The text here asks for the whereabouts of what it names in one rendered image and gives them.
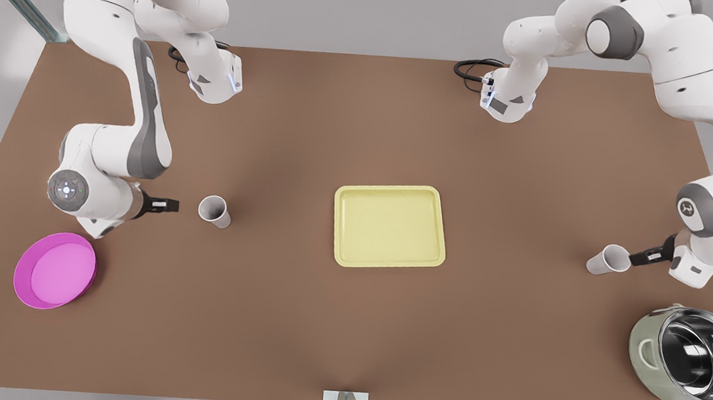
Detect yellow rectangular tray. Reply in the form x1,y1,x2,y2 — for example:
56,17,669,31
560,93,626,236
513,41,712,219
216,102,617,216
329,179,452,276

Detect pink round bowl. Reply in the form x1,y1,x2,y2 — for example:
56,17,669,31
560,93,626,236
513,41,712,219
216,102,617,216
11,228,100,314

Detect black cable loop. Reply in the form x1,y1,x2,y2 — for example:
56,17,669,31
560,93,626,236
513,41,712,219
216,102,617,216
453,56,509,88
166,37,231,78

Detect pale green steel pot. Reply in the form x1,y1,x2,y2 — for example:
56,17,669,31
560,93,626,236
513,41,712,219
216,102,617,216
625,300,713,400

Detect white IKEA cup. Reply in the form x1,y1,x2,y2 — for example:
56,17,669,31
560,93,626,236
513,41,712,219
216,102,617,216
585,242,634,278
197,194,234,230

